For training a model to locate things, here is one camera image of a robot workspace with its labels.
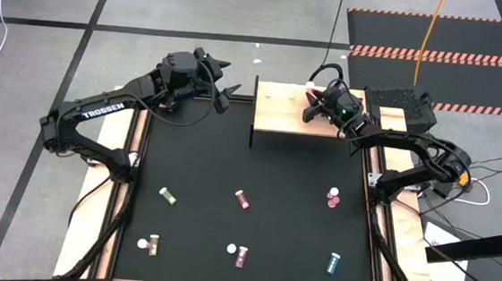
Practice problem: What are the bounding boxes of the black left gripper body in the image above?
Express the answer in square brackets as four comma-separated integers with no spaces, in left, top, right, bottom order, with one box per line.
[185,46,234,115]

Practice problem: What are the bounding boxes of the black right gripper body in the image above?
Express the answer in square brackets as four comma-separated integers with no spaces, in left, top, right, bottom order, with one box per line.
[318,84,369,138]

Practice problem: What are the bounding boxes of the wooden shelf black legs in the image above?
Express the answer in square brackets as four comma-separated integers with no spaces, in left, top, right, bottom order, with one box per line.
[249,74,376,158]

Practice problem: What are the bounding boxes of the black computer case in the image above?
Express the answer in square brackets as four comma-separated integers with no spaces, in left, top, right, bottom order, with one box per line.
[362,84,441,136]

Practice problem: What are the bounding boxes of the orange power plug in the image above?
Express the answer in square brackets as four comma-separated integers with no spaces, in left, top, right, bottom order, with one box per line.
[456,170,472,188]

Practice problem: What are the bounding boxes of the black striped-edge floor mat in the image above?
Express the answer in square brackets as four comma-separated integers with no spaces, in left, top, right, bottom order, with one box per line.
[344,6,502,64]
[345,48,502,117]

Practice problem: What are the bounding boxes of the wooden table side board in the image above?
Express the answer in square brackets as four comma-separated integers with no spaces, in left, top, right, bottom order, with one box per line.
[52,81,154,281]
[359,106,451,281]

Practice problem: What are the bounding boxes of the white paper sheet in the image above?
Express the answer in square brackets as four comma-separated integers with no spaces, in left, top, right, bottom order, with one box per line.
[419,219,472,281]

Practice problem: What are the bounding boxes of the black metal beam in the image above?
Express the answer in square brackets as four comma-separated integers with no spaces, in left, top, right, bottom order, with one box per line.
[423,221,502,269]

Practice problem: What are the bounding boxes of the black hanging cable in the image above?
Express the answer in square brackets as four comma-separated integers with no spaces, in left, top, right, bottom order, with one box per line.
[307,0,351,89]

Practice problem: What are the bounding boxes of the silver mounting bracket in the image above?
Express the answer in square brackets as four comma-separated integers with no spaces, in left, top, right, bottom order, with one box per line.
[366,170,385,190]

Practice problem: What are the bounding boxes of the yellow hanging cable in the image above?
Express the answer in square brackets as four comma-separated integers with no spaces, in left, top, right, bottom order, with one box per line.
[412,0,447,89]

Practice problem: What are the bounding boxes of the black frame strut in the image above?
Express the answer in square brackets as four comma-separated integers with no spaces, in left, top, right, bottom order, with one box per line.
[362,202,442,281]
[58,178,137,281]

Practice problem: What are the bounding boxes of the white cable loop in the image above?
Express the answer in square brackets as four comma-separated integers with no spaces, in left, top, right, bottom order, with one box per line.
[452,176,494,208]

